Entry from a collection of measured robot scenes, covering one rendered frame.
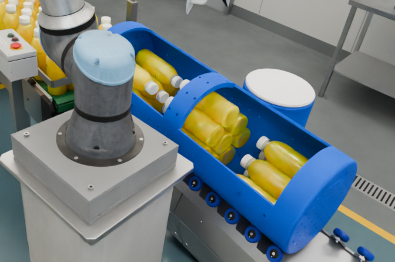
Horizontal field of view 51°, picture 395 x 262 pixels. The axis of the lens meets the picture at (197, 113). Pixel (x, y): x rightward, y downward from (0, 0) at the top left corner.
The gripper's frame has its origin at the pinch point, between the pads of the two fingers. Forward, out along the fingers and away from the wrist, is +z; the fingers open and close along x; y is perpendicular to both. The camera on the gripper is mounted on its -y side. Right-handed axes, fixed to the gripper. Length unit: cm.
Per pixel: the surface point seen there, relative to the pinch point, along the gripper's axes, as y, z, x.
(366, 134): -12, 144, 222
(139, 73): -17.3, 26.7, -7.5
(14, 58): -52, 32, -33
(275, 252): 48, 44, -11
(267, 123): 21.0, 30.0, 12.8
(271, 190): 38, 34, -4
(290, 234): 51, 32, -14
